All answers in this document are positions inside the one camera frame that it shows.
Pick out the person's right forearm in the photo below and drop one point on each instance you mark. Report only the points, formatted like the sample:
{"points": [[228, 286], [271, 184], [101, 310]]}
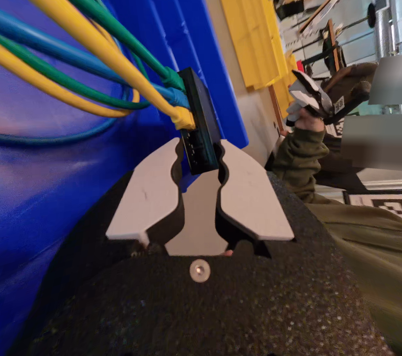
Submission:
{"points": [[295, 161]]}

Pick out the yellow plastic bin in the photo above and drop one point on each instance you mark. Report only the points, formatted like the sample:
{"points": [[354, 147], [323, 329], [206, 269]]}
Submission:
{"points": [[248, 32], [284, 92]]}

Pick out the black network switch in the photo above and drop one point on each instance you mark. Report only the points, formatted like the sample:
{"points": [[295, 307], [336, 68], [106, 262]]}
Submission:
{"points": [[204, 111]]}

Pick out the black storage box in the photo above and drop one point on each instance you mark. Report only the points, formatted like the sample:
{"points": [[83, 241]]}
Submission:
{"points": [[290, 10]]}

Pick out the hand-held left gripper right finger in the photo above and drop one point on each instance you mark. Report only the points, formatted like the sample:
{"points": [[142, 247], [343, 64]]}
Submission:
{"points": [[251, 199]]}

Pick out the blue plastic bin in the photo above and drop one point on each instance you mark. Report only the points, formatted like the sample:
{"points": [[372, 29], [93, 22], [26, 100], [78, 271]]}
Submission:
{"points": [[47, 221]]}

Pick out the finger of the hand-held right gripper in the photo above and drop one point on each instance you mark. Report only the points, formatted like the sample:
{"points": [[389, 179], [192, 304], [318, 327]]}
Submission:
{"points": [[311, 98], [309, 79]]}

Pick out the black round disc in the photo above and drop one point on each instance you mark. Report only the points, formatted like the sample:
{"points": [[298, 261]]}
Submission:
{"points": [[371, 15]]}

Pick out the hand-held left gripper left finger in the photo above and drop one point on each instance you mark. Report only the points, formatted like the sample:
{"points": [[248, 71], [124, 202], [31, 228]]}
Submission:
{"points": [[147, 196]]}

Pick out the framed marker tag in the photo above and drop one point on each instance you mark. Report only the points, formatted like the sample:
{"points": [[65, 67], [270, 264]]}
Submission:
{"points": [[386, 205]]}

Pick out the black-legged wooden desk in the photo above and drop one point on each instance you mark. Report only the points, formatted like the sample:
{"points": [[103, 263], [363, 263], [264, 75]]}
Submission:
{"points": [[333, 45]]}

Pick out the silver spiral duct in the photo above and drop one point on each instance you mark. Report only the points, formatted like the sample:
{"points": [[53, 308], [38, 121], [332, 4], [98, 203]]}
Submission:
{"points": [[391, 1]]}

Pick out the person's right hand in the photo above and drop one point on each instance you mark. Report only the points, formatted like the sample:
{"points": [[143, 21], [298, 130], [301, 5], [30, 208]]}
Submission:
{"points": [[309, 122]]}

